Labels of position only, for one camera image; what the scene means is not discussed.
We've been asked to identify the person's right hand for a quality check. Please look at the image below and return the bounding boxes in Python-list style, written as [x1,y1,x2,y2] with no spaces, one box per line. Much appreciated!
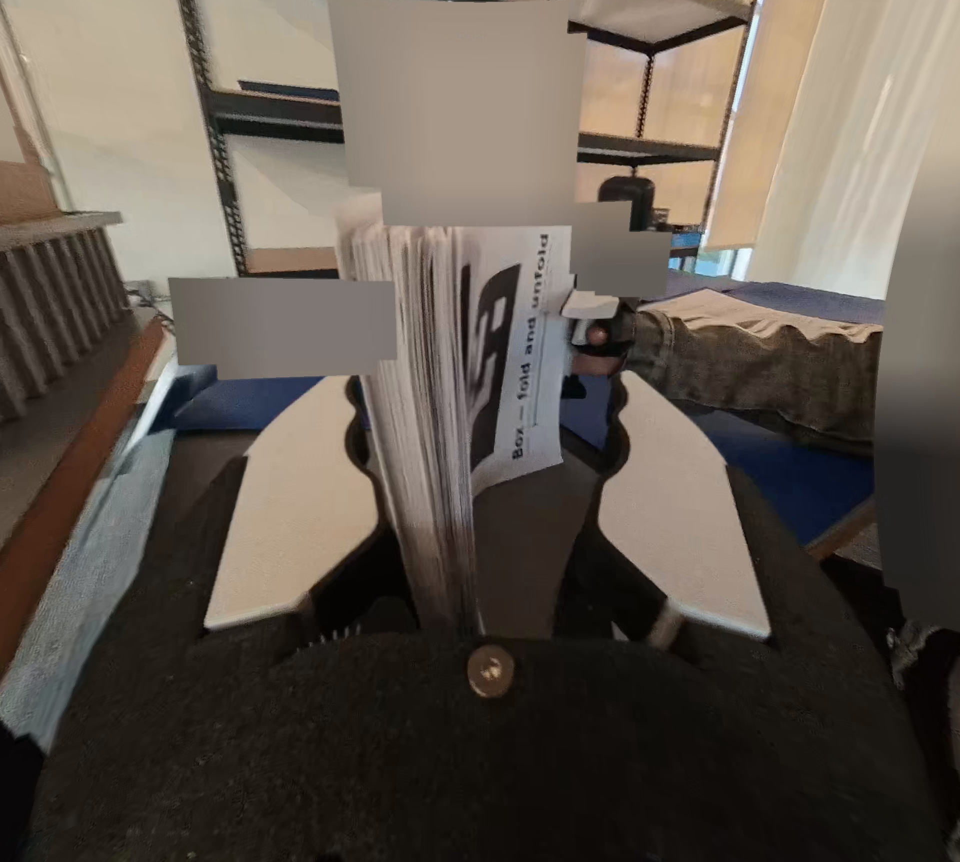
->
[573,311,639,377]

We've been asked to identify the blue top wooden desk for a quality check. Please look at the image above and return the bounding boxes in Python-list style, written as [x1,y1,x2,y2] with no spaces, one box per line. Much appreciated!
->
[168,270,886,563]

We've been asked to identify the cardboard box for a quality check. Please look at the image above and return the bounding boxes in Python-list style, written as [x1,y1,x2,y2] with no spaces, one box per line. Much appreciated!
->
[0,161,61,224]

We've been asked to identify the white roller blind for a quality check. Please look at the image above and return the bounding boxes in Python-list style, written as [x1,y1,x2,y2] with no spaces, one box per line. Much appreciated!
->
[705,0,850,252]

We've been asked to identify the person's right forearm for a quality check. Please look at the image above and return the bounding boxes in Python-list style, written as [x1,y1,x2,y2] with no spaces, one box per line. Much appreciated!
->
[622,306,886,448]

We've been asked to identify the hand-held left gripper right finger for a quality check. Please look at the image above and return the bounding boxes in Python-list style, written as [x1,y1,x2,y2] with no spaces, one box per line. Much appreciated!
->
[592,369,774,651]

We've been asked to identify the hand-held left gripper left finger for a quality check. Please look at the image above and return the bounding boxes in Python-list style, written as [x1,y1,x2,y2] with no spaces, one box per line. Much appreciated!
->
[202,373,399,634]

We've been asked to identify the stack of white paper sheets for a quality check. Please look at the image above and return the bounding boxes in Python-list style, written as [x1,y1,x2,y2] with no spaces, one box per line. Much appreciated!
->
[333,195,573,637]

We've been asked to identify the wooden table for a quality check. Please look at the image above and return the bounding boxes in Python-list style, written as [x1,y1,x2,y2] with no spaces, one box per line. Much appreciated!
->
[0,303,174,664]

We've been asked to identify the beige flat sheet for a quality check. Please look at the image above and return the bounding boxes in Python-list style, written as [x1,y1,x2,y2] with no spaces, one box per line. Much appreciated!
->
[637,287,886,346]

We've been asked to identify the grey ribbed plastic bin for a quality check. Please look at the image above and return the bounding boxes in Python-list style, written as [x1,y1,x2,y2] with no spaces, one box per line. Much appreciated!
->
[0,211,130,424]

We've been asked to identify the black metal shelf rack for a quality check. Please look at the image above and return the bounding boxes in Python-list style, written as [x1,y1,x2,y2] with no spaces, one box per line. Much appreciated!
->
[156,0,760,278]

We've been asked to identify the black round object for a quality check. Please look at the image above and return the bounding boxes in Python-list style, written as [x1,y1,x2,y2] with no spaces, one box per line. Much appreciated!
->
[598,174,655,232]

